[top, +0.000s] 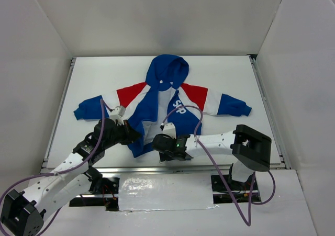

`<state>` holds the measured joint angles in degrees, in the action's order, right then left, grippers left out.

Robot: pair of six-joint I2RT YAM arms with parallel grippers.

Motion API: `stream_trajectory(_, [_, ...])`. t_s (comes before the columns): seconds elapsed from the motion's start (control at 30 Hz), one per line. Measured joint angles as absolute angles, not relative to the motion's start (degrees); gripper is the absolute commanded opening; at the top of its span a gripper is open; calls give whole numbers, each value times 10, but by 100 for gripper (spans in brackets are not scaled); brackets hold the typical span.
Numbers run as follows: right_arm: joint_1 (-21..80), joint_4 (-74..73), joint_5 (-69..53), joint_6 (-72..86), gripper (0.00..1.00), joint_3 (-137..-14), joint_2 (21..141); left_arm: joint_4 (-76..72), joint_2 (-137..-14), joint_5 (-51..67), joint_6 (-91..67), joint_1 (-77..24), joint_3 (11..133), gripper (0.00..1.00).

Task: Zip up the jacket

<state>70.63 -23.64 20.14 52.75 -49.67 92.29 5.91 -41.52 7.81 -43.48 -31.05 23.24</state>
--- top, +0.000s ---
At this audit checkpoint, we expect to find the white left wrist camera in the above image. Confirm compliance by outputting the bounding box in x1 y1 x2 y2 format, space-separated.
109 106 126 126

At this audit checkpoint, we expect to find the white foam board front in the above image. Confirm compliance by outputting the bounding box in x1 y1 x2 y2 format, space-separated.
118 173 215 211

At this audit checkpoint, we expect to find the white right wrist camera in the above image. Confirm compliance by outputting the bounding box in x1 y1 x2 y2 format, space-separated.
160 122 176 139

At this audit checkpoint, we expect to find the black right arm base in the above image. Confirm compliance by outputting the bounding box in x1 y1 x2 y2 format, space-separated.
211 166 261 204

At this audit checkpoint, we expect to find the blue white red hooded jacket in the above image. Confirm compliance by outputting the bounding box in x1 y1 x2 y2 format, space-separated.
74 54 252 158

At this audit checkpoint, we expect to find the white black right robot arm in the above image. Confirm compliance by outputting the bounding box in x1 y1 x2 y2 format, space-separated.
152 125 272 189

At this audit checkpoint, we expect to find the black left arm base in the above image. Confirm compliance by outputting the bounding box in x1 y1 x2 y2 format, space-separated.
69 177 120 211

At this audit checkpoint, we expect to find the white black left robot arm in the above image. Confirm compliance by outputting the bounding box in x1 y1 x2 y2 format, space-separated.
1 118 141 235

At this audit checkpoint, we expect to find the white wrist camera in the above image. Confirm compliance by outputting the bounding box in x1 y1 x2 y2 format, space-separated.
160 122 176 139
109 106 126 126

